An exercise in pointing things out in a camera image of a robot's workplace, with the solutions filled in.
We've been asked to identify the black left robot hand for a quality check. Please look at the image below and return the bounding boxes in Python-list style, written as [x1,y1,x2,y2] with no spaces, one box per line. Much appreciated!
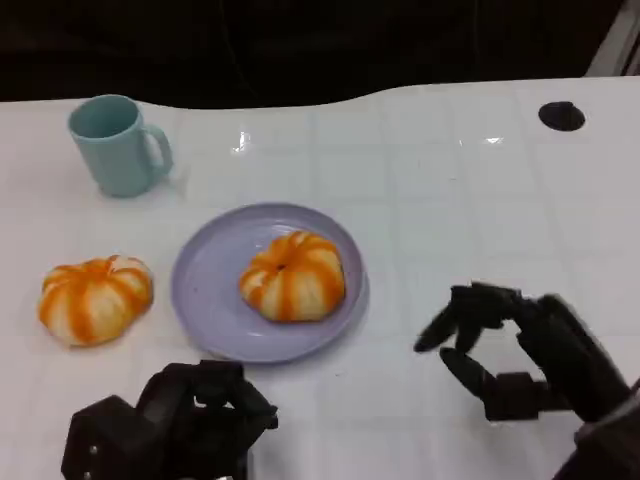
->
[135,359,280,480]

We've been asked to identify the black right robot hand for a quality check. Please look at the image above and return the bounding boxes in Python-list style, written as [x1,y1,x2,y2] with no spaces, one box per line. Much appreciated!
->
[413,281,632,426]

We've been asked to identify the orange white toy bread roll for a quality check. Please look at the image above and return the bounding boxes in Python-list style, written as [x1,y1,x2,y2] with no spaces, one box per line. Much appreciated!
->
[38,254,155,349]
[238,229,347,325]

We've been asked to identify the lilac plate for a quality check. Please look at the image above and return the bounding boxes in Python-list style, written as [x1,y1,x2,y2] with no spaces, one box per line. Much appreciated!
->
[170,201,370,365]

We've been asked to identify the black round table grommet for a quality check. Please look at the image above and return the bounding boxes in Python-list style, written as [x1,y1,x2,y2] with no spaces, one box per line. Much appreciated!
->
[538,101,586,133]

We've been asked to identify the pale green mug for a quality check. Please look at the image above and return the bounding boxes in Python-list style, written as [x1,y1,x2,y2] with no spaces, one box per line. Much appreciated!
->
[67,94,175,199]

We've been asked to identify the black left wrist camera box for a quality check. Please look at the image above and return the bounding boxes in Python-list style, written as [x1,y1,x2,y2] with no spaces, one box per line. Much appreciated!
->
[60,395,147,480]

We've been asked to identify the grey metal frame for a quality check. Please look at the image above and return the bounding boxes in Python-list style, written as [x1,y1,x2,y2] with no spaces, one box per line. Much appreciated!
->
[584,0,640,79]

